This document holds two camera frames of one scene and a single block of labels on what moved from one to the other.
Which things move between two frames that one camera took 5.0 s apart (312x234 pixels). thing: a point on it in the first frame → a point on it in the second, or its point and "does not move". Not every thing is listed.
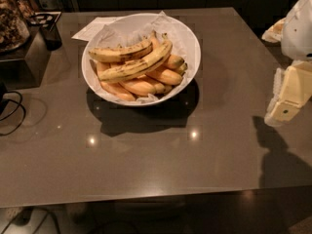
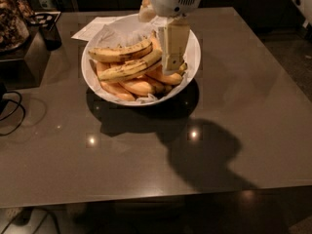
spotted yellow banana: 118,54 does not move
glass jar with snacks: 14,31 does not move
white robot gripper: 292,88 → 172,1
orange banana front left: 115,89 does not move
